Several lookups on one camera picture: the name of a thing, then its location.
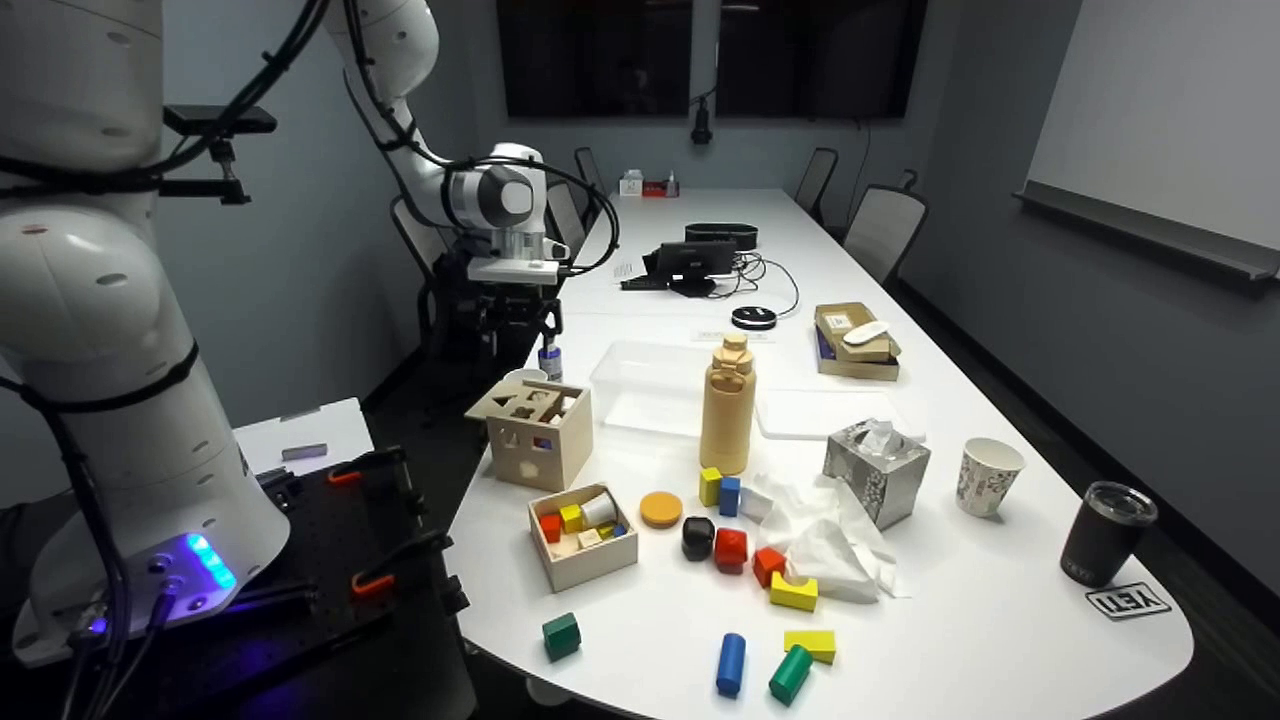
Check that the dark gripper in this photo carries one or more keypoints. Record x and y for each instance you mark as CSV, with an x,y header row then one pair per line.
x,y
507,306

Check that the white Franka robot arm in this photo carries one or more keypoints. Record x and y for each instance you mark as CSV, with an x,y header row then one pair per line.
x,y
80,306

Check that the wooden shape sorter box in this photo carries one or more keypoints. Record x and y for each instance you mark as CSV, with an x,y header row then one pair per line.
x,y
541,452

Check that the small white box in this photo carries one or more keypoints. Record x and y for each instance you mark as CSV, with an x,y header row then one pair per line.
x,y
629,184

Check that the black box device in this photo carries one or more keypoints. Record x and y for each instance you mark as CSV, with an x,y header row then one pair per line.
x,y
721,238

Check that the open wooden tray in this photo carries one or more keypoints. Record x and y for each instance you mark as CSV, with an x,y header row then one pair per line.
x,y
585,552

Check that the cardboard box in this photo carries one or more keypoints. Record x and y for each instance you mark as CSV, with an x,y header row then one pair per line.
x,y
853,357

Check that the white object on cardboard box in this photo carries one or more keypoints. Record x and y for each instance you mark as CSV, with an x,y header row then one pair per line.
x,y
866,333

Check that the silver tissue box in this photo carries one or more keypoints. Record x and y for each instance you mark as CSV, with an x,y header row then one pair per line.
x,y
877,472

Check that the clear plastic bin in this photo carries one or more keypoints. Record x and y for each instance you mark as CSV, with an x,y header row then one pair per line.
x,y
651,386

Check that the grey conference chair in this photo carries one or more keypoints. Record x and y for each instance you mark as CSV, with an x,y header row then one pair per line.
x,y
818,179
577,203
886,227

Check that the black laptop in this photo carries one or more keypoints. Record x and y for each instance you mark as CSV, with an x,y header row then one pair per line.
x,y
672,271

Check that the white wooden cylinder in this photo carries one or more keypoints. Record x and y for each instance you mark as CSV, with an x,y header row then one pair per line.
x,y
603,511

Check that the small red object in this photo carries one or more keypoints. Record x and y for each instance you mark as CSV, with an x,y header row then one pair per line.
x,y
662,184

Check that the tan plastic bottle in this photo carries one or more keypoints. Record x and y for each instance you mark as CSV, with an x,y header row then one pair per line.
x,y
730,412

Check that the orange wooden disc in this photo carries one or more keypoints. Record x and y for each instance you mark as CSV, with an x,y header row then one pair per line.
x,y
662,511

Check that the black round puck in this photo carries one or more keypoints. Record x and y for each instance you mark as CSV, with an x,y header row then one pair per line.
x,y
755,317

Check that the small yellow wooden block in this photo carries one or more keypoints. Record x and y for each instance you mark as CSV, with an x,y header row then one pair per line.
x,y
709,484

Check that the white paper sheet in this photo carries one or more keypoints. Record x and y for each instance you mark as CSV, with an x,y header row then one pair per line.
x,y
303,427

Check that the small blue wooden block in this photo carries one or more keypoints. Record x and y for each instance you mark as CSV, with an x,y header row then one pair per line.
x,y
730,498

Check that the dark brown wooden block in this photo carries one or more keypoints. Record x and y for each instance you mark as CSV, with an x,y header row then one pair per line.
x,y
696,539

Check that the dark window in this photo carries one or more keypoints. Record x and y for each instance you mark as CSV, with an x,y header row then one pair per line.
x,y
820,55
593,55

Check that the green wooden block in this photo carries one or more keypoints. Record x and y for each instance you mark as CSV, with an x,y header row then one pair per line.
x,y
562,636

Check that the black robot cart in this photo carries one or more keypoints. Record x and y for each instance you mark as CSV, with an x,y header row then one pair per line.
x,y
344,586

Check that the orange red wooden block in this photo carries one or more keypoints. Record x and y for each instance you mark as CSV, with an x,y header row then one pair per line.
x,y
771,567

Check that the crumpled clear plastic bag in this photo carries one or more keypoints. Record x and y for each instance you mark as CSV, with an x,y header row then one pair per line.
x,y
835,547

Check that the blue wooden cylinder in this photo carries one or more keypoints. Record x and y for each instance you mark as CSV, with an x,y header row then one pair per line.
x,y
730,667

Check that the flat yellow wooden block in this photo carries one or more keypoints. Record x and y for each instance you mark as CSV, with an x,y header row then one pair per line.
x,y
813,644

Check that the green wooden cylinder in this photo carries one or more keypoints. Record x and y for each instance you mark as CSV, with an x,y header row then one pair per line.
x,y
790,672

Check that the white paper cup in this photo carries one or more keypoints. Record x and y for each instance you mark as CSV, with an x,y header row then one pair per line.
x,y
988,477

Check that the black cup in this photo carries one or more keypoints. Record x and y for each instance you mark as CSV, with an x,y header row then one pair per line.
x,y
1107,532

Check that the whiteboard tray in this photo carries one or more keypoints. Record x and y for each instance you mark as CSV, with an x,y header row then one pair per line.
x,y
1147,231

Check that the black white label sticker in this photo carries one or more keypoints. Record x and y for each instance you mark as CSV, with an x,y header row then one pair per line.
x,y
1125,602

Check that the whiteboard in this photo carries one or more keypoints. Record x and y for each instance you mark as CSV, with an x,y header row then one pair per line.
x,y
1175,105

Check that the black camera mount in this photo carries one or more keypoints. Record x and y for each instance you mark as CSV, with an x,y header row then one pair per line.
x,y
223,133

